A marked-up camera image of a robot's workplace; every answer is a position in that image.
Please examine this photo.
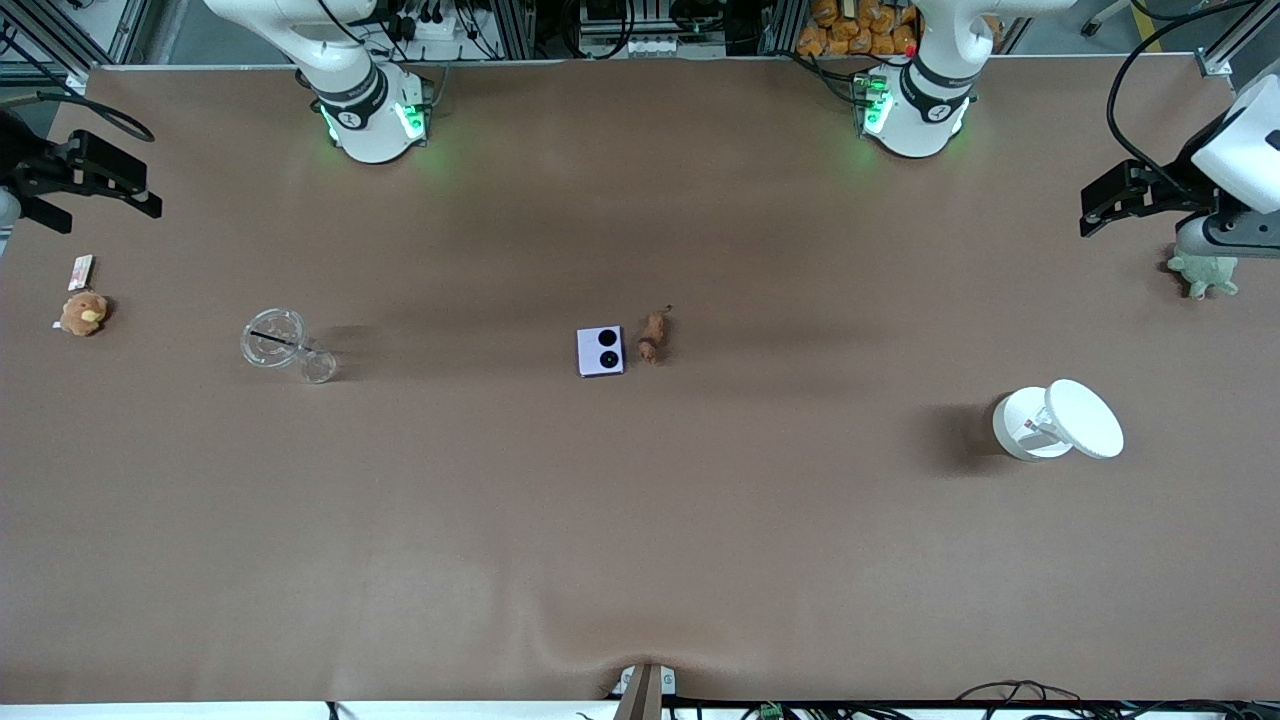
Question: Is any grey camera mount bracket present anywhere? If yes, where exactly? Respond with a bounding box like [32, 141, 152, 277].
[612, 662, 677, 720]

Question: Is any white power strip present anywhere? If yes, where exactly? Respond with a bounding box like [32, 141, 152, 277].
[385, 8, 476, 43]

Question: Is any lilac flip phone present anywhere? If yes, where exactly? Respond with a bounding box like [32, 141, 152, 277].
[577, 326, 626, 378]

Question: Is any aluminium frame post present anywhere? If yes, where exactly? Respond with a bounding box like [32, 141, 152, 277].
[1195, 0, 1280, 79]

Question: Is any white round container with lid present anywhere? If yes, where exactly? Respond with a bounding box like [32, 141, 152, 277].
[992, 379, 1125, 462]

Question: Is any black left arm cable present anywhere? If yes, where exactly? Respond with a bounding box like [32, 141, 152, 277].
[1105, 0, 1263, 193]

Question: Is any brown bear plush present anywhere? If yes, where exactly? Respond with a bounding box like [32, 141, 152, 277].
[58, 290, 111, 337]

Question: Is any black cable bundle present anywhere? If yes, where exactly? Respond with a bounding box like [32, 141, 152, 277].
[955, 680, 1280, 720]

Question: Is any brown lion statue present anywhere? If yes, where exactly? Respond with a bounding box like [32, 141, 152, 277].
[638, 306, 673, 365]

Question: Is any green turtle plush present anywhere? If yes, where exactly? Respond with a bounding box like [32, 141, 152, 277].
[1167, 250, 1241, 301]

